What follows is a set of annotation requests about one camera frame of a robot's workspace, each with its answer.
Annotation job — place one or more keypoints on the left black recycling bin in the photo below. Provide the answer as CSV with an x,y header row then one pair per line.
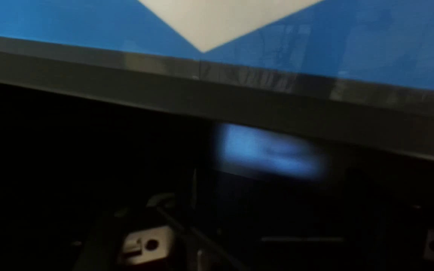
x,y
127,85

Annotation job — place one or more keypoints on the blue mixed paper sign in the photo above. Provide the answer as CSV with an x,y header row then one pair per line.
x,y
51,20

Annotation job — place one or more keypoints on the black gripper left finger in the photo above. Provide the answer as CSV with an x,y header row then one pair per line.
x,y
101,241

